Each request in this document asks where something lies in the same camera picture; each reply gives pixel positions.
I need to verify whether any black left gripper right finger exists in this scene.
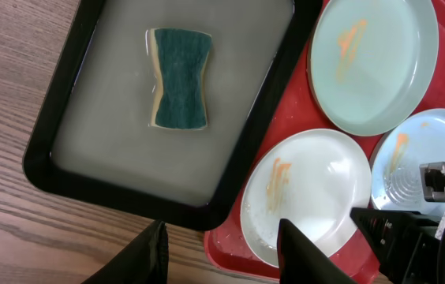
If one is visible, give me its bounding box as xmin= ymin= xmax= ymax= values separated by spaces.
xmin=277 ymin=219 xmax=355 ymax=284

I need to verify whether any red plastic serving tray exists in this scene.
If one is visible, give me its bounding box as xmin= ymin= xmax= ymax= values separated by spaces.
xmin=204 ymin=0 xmax=445 ymax=283

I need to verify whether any black rectangular water tray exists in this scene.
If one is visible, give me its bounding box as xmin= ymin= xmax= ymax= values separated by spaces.
xmin=23 ymin=0 xmax=323 ymax=230

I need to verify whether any light blue plate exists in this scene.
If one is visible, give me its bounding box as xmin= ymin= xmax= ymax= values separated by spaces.
xmin=370 ymin=108 xmax=445 ymax=217

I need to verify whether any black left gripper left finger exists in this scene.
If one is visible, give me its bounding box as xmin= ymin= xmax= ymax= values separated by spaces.
xmin=83 ymin=220 xmax=169 ymax=284

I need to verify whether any mint green plate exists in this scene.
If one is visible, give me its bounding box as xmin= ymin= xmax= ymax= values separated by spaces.
xmin=309 ymin=0 xmax=439 ymax=136

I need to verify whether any white plate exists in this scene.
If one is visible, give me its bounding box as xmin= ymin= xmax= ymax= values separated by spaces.
xmin=240 ymin=129 xmax=372 ymax=267

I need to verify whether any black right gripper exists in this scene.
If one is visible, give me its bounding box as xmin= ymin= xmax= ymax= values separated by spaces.
xmin=350 ymin=207 xmax=445 ymax=283

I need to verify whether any green and yellow sponge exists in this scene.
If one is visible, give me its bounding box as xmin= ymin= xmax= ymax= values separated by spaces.
xmin=147 ymin=28 xmax=212 ymax=130

